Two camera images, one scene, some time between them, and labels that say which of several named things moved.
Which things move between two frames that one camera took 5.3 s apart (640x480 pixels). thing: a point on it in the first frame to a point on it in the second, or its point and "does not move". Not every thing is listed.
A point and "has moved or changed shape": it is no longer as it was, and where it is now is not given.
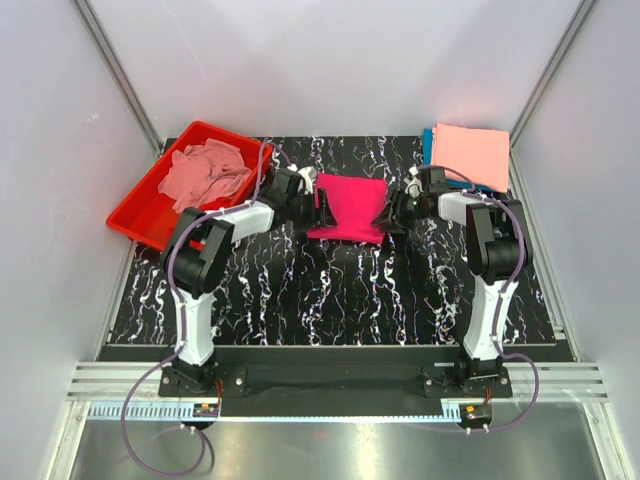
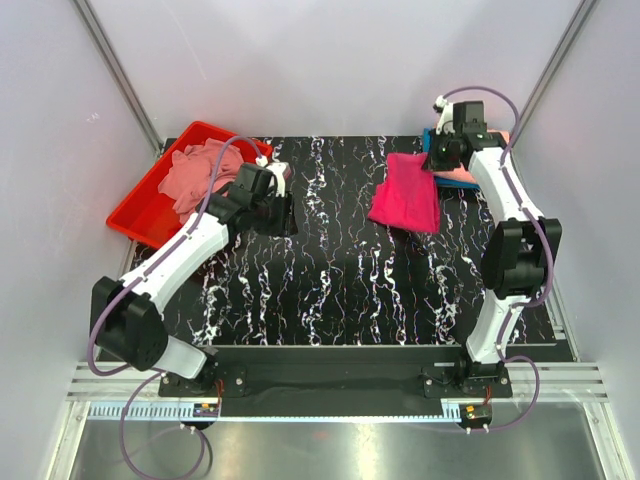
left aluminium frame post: x=99 y=34 does not move
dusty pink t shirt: x=204 y=173 does not move
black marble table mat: x=276 y=288 does not move
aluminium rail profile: x=116 y=380 does not move
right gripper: x=385 y=218 to x=432 y=163
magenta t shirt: x=356 y=202 has moved or changed shape
